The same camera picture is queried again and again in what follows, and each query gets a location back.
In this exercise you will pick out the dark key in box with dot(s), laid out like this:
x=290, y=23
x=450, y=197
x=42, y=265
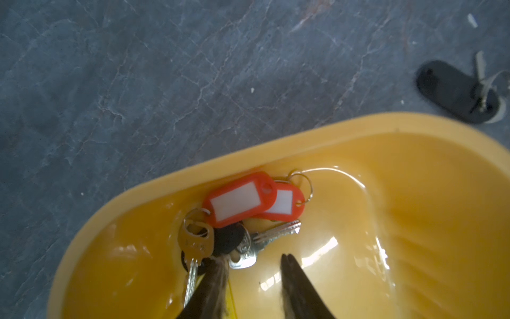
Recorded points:
x=227, y=239

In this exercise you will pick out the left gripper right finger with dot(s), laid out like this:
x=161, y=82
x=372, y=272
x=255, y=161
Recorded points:
x=300, y=299

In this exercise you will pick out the yellow plastic storage box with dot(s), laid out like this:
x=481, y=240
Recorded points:
x=409, y=219

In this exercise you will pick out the black tag key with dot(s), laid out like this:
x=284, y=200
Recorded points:
x=478, y=99

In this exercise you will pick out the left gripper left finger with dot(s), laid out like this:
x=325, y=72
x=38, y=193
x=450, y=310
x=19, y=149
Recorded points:
x=209, y=301

